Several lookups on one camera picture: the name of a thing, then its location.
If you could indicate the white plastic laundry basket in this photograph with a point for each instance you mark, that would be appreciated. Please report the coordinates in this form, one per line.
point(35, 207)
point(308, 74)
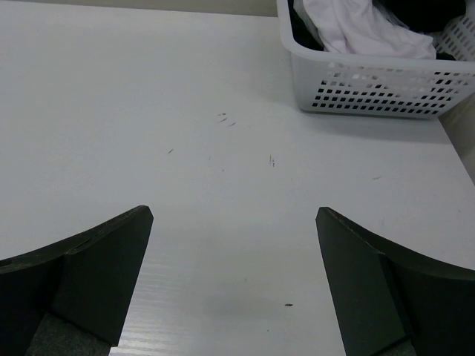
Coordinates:
point(326, 82)

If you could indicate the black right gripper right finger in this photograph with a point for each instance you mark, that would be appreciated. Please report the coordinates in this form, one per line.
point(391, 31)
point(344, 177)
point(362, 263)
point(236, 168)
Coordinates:
point(390, 300)

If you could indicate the black garment in basket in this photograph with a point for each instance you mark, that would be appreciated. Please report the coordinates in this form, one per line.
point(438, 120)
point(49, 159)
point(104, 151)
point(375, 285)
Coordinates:
point(425, 17)

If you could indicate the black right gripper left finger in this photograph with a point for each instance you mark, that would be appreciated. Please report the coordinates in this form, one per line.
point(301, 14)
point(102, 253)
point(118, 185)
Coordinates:
point(72, 297)

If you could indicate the white tank top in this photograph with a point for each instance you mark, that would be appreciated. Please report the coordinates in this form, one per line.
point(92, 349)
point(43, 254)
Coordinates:
point(363, 28)

